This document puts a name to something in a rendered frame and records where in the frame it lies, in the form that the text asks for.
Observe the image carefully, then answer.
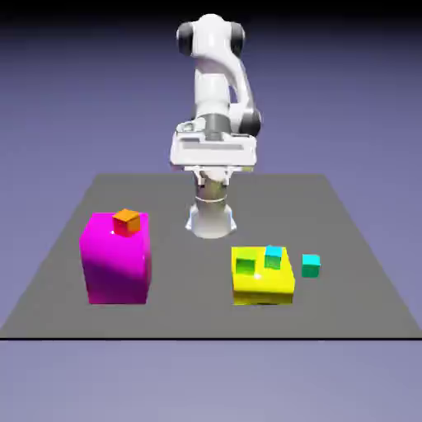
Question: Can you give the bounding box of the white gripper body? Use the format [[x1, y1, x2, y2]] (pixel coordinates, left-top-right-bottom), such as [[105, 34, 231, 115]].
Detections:
[[169, 132, 258, 173]]

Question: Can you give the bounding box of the small orange cube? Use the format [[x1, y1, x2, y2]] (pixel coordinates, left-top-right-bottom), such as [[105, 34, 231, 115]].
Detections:
[[111, 208, 142, 238]]

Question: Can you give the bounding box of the small green cube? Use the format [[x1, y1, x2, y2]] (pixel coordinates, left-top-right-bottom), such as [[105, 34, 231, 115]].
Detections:
[[235, 247, 258, 277]]

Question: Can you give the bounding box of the small cyan cube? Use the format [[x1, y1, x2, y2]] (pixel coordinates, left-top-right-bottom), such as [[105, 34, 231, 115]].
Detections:
[[264, 244, 284, 270], [301, 253, 321, 279]]

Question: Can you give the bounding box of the large yellow box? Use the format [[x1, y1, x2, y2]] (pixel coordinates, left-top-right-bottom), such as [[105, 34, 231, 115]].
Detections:
[[230, 246, 297, 307]]

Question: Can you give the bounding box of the large magenta box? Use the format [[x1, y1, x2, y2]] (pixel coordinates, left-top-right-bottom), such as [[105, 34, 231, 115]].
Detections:
[[78, 212, 153, 306]]

